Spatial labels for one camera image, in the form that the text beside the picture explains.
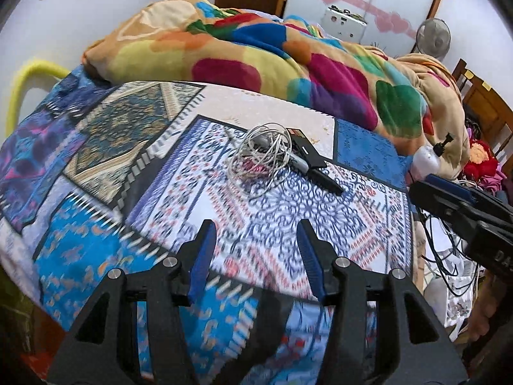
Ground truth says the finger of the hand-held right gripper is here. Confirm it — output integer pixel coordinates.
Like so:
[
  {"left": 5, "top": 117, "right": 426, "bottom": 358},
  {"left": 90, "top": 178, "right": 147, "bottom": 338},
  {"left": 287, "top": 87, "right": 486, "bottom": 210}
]
[
  {"left": 424, "top": 174, "right": 506, "bottom": 214},
  {"left": 408, "top": 181, "right": 479, "bottom": 235}
]

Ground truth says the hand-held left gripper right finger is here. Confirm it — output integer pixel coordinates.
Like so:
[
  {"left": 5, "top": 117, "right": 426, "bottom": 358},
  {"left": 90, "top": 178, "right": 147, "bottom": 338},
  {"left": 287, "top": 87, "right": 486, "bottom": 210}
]
[{"left": 297, "top": 219, "right": 469, "bottom": 385}]

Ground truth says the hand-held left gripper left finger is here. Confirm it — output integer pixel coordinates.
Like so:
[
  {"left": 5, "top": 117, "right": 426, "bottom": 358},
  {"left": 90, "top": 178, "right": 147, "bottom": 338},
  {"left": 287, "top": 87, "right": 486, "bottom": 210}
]
[{"left": 47, "top": 219, "right": 219, "bottom": 385}]

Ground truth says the black marker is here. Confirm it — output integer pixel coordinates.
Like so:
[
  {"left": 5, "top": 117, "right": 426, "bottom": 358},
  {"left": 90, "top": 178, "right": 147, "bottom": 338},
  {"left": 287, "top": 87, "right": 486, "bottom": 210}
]
[{"left": 288, "top": 150, "right": 345, "bottom": 196}]

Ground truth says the white cable coil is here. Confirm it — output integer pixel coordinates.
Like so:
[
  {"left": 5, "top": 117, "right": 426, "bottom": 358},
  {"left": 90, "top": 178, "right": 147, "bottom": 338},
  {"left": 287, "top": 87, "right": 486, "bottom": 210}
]
[{"left": 228, "top": 123, "right": 296, "bottom": 200}]

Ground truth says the person's right hand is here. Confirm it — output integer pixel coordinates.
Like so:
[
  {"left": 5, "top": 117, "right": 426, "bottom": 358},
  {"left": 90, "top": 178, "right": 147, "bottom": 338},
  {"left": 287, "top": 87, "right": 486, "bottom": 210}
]
[{"left": 468, "top": 281, "right": 500, "bottom": 343}]

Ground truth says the red plush cloth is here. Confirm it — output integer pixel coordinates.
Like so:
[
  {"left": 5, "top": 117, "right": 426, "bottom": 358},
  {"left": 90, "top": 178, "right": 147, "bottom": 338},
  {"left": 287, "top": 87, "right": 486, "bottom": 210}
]
[{"left": 466, "top": 140, "right": 502, "bottom": 178}]

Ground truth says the white spray bottle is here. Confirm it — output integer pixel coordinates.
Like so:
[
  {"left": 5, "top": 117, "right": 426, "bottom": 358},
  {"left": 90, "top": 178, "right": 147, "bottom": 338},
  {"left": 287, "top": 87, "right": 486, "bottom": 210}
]
[{"left": 408, "top": 132, "right": 456, "bottom": 182}]

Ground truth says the wooden headboard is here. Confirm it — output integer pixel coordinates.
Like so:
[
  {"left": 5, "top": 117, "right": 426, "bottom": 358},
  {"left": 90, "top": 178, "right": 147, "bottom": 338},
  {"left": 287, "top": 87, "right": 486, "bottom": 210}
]
[{"left": 452, "top": 58, "right": 513, "bottom": 161}]

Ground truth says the patchwork bed sheet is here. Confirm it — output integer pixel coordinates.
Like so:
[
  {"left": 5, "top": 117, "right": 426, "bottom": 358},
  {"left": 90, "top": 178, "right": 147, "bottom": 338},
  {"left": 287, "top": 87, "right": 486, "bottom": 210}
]
[{"left": 0, "top": 64, "right": 418, "bottom": 385}]

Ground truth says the flat black box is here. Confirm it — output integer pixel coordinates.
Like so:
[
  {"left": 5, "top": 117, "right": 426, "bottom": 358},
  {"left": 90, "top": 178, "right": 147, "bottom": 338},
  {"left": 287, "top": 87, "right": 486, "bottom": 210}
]
[{"left": 286, "top": 127, "right": 328, "bottom": 170}]

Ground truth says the white standing fan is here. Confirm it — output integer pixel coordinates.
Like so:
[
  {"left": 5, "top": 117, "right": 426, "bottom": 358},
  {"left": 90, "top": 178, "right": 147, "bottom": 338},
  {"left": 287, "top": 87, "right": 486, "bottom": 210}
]
[{"left": 414, "top": 18, "right": 452, "bottom": 55}]

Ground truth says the small white cabinet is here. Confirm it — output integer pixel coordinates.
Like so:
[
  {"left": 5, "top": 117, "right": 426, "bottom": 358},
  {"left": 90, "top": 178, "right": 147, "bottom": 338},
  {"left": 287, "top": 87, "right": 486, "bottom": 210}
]
[{"left": 324, "top": 5, "right": 368, "bottom": 43}]

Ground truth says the colourful fleece blanket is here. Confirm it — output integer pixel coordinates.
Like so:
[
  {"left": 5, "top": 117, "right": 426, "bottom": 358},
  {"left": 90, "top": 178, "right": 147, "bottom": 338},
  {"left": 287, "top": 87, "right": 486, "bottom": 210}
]
[{"left": 82, "top": 0, "right": 469, "bottom": 177}]

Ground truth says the yellow foam tube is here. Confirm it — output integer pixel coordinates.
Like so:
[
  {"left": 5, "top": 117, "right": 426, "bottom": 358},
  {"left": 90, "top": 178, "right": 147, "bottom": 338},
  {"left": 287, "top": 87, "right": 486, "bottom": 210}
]
[{"left": 5, "top": 59, "right": 70, "bottom": 139}]

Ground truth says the tangle of charger cables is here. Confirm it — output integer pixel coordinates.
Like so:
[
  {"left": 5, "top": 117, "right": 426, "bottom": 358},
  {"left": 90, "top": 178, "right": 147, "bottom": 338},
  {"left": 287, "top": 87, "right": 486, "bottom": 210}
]
[{"left": 416, "top": 204, "right": 484, "bottom": 298}]

